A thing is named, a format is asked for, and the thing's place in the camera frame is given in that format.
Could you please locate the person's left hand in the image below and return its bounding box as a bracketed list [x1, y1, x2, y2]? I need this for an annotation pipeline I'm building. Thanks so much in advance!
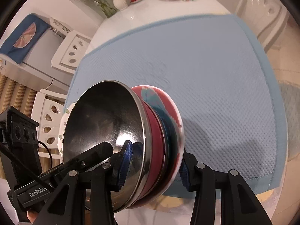
[27, 210, 39, 224]

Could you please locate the white chair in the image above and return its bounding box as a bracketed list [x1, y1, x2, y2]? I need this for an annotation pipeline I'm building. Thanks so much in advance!
[51, 30, 92, 74]
[235, 0, 289, 52]
[31, 89, 67, 164]

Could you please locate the white chair far left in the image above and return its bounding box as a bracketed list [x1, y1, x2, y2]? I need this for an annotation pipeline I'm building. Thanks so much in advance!
[51, 30, 92, 74]

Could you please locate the blue steel bowl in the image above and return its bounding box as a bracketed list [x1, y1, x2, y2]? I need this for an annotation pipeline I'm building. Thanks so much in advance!
[155, 108, 178, 193]

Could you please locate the pink cartoon bowl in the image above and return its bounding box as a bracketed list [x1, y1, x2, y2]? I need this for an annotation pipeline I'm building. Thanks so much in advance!
[132, 85, 185, 201]

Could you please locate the square forest plate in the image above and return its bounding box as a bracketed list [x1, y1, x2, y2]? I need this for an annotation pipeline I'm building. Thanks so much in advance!
[57, 103, 75, 160]

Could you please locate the magenta steel bowl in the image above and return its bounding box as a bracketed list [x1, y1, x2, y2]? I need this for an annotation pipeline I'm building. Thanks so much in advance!
[63, 80, 166, 212]

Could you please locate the light blue textured mat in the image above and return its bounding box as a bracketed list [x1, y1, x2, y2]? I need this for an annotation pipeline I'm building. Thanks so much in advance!
[65, 15, 287, 194]

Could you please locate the white chair far right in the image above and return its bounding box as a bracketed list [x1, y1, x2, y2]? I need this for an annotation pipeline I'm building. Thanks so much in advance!
[235, 0, 289, 52]

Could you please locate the white refrigerator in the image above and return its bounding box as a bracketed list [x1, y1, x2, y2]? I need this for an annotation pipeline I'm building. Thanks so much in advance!
[1, 29, 73, 95]

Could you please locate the white chair near left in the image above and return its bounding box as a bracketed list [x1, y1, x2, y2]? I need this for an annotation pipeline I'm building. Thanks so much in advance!
[31, 89, 67, 164]

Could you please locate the blue fridge cover cloth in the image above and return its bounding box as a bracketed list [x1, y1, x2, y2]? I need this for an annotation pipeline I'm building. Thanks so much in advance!
[1, 14, 50, 64]

